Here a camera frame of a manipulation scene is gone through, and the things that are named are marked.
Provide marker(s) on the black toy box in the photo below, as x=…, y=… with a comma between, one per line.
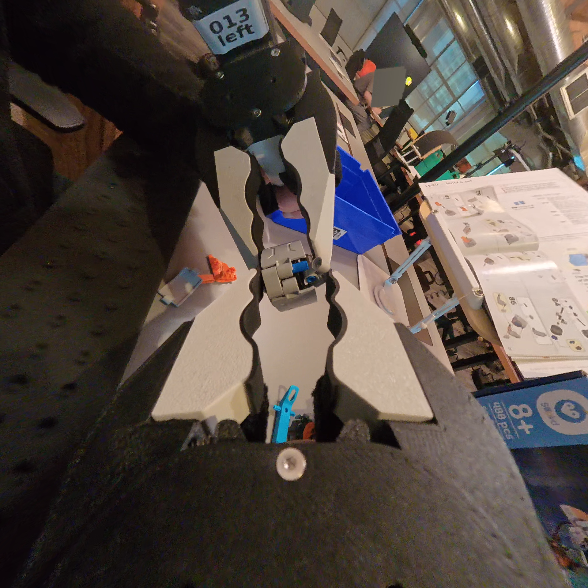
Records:
x=565, y=514

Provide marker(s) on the white book stand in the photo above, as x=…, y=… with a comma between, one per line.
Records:
x=404, y=276

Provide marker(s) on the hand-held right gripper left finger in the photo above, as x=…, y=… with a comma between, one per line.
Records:
x=207, y=372

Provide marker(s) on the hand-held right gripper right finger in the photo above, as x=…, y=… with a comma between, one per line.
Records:
x=377, y=372

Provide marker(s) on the black metal pole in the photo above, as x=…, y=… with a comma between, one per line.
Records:
x=514, y=101

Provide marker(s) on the black perforated mat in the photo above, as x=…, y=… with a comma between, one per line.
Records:
x=73, y=322

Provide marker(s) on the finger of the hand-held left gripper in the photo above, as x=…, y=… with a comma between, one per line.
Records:
x=237, y=193
x=320, y=184

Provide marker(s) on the person's left forearm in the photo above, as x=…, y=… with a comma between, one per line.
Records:
x=101, y=55

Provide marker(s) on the flat orange toy piece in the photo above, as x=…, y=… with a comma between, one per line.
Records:
x=220, y=269

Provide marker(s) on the blue plastic bin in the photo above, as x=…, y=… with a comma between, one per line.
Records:
x=358, y=211

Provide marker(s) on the light grey toy block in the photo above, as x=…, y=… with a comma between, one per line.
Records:
x=283, y=276

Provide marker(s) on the silver air duct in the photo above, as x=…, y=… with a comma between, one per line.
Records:
x=542, y=37

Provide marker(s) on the instruction booklet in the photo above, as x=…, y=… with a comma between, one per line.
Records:
x=524, y=266

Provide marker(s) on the blue robot kit box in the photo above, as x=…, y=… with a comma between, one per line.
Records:
x=542, y=409

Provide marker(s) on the black monitor screen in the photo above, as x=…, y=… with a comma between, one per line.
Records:
x=400, y=46

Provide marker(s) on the blue toy wrench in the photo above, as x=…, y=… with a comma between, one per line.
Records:
x=283, y=409

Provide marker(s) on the black chair armrest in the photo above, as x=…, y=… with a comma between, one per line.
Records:
x=46, y=96

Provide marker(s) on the person's left hand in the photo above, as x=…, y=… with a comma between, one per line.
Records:
x=287, y=197

